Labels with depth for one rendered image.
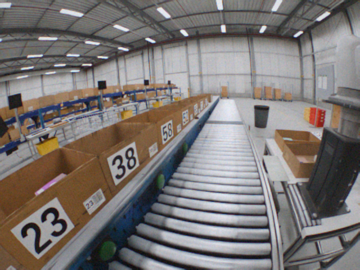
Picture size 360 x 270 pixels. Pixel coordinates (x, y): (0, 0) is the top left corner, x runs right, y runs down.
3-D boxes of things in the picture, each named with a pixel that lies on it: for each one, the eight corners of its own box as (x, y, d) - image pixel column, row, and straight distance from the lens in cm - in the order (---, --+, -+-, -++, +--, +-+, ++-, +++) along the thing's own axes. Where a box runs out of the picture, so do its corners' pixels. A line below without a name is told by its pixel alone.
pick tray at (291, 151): (340, 175, 113) (345, 161, 109) (295, 178, 90) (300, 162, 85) (321, 156, 132) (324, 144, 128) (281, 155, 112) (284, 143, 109)
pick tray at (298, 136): (320, 153, 135) (323, 142, 132) (281, 152, 118) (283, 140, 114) (307, 140, 158) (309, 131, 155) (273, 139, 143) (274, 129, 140)
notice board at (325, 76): (308, 126, 578) (311, 67, 571) (319, 128, 597) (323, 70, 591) (320, 139, 462) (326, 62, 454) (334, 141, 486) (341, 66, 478)
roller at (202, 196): (265, 207, 73) (268, 200, 70) (161, 196, 77) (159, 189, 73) (264, 200, 77) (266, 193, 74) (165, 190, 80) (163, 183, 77)
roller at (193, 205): (266, 218, 69) (270, 211, 66) (155, 204, 73) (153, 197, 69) (265, 210, 72) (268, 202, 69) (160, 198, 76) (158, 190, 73)
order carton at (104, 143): (113, 198, 54) (97, 156, 46) (72, 179, 77) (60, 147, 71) (160, 152, 80) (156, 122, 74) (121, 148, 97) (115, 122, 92)
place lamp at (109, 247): (108, 264, 52) (98, 255, 46) (105, 262, 53) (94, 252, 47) (119, 249, 53) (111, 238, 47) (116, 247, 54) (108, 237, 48)
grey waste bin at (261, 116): (269, 126, 492) (270, 106, 480) (265, 129, 445) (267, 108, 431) (255, 123, 504) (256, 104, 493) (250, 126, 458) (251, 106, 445)
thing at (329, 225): (378, 217, 109) (381, 212, 107) (302, 239, 66) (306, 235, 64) (315, 143, 166) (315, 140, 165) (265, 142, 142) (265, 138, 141)
